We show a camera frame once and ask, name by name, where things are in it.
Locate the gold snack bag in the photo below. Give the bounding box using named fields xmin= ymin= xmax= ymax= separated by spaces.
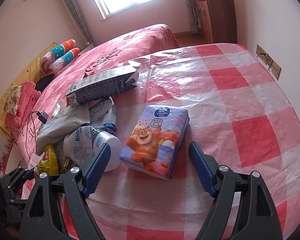
xmin=34 ymin=145 xmax=59 ymax=177

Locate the white Magicday bottle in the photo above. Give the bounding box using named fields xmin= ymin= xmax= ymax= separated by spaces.
xmin=63 ymin=126 xmax=122 ymax=172

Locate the grey foil pouch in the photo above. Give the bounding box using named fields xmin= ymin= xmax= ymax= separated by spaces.
xmin=36 ymin=103 xmax=90 ymax=155

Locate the purple tissue pack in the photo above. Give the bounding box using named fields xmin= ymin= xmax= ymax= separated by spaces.
xmin=120 ymin=105 xmax=190 ymax=179

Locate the black gold coffee sachet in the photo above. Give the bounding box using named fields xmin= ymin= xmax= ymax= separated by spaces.
xmin=59 ymin=157 xmax=76 ymax=174

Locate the white squashed plastic bottle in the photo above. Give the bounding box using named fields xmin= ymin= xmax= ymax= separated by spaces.
xmin=88 ymin=97 xmax=117 ymax=135

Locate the wooden headboard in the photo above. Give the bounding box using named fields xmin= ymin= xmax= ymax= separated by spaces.
xmin=0 ymin=42 xmax=58 ymax=136

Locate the black charger plug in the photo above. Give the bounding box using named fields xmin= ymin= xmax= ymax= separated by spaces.
xmin=38 ymin=111 xmax=49 ymax=124

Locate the floral pillow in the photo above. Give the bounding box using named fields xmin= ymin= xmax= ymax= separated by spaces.
xmin=4 ymin=85 xmax=23 ymax=116

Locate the pink folded quilt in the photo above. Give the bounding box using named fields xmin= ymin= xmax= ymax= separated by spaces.
xmin=5 ymin=81 xmax=41 ymax=131

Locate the red checked plastic tablecloth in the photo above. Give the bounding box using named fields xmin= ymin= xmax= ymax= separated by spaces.
xmin=88 ymin=43 xmax=300 ymax=239

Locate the black cloth on bed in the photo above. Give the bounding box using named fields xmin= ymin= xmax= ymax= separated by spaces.
xmin=35 ymin=75 xmax=54 ymax=92

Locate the upper cartoon pillow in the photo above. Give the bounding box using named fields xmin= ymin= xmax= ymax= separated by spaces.
xmin=40 ymin=39 xmax=76 ymax=76

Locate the pink bed cover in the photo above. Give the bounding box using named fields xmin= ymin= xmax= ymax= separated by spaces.
xmin=17 ymin=24 xmax=179 ymax=167

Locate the right checked curtain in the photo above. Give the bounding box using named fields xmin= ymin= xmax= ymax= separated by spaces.
xmin=185 ymin=0 xmax=199 ymax=34

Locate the checked curtain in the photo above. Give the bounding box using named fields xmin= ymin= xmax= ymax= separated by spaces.
xmin=62 ymin=0 xmax=93 ymax=44
xmin=185 ymin=0 xmax=199 ymax=34

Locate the wooden cabinet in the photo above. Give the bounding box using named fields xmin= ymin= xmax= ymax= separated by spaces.
xmin=191 ymin=0 xmax=237 ymax=44

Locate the black charging cable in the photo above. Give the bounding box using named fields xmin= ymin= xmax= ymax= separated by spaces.
xmin=24 ymin=110 xmax=44 ymax=159

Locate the wall socket plate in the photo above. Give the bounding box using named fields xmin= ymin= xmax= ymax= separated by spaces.
xmin=256 ymin=44 xmax=282 ymax=80

